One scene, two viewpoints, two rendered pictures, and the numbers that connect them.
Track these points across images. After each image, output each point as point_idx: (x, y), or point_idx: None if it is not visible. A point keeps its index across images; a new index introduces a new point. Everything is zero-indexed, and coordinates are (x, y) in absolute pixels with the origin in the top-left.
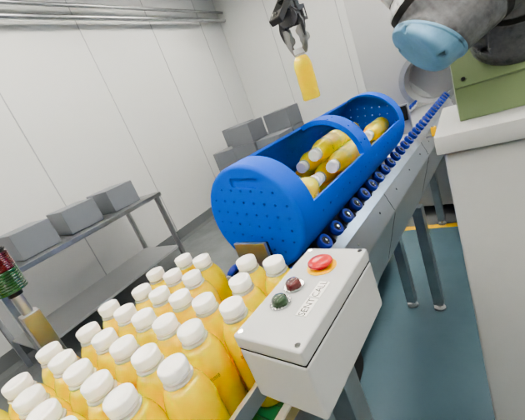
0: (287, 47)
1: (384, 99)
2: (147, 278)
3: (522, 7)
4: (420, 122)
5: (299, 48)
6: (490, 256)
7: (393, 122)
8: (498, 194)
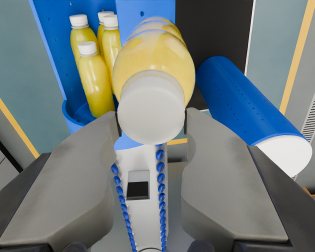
0: (226, 127)
1: (67, 119)
2: None
3: None
4: (117, 178)
5: (125, 94)
6: None
7: (86, 113)
8: None
